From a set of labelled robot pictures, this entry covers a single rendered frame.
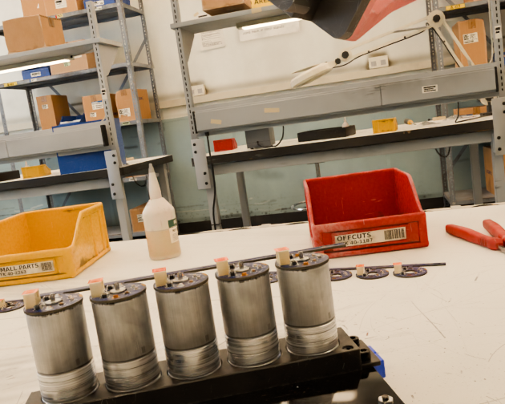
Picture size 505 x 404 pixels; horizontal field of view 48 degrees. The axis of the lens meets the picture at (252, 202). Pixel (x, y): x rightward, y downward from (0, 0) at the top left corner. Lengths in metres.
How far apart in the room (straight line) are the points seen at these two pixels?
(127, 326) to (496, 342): 0.19
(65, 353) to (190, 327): 0.05
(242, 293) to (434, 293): 0.18
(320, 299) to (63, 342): 0.11
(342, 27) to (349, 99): 2.20
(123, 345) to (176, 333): 0.02
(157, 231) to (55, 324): 0.34
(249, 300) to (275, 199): 4.48
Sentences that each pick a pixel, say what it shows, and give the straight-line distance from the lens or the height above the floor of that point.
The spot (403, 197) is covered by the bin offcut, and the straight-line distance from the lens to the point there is 0.58.
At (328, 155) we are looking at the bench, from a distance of 2.56.
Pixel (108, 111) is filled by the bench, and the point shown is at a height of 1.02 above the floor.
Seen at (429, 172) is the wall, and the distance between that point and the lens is 4.65.
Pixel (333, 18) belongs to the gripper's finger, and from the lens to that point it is 0.29.
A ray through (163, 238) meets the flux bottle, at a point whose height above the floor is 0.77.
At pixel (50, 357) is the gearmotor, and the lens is 0.26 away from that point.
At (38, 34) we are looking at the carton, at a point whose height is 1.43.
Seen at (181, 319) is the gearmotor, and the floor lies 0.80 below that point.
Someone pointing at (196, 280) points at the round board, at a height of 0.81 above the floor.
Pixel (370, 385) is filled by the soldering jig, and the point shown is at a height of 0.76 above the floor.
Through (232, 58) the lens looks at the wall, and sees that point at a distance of 4.76.
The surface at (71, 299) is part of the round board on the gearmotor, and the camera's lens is 0.26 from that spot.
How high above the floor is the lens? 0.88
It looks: 8 degrees down
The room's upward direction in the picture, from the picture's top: 8 degrees counter-clockwise
